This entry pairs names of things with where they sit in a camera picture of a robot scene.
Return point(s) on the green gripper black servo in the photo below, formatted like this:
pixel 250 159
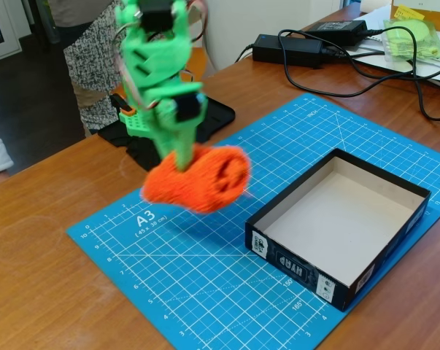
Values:
pixel 168 116

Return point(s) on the orange towel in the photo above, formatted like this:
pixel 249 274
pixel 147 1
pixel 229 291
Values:
pixel 205 182

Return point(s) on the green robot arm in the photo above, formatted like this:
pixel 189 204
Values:
pixel 157 51

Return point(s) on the black cardboard box tray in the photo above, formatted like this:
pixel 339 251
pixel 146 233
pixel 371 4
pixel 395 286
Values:
pixel 332 222

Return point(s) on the black and orange clamp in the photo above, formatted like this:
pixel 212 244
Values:
pixel 123 105

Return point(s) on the person in speckled garment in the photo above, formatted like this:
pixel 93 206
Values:
pixel 88 73

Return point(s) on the large black power adapter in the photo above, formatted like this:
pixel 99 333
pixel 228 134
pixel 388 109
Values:
pixel 285 49

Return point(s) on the blue cutting mat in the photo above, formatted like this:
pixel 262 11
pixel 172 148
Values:
pixel 241 291

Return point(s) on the slim black power adapter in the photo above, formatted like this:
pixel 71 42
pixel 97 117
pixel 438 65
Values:
pixel 336 27

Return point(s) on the white framed glass door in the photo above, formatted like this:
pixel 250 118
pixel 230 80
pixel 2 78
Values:
pixel 0 33

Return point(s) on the plastic bag of green parts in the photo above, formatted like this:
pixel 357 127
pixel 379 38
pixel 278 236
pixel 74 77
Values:
pixel 413 40

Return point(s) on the yellow sticky note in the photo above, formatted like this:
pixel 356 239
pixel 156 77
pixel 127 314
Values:
pixel 409 12

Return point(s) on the white paper sheets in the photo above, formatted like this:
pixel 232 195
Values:
pixel 438 73

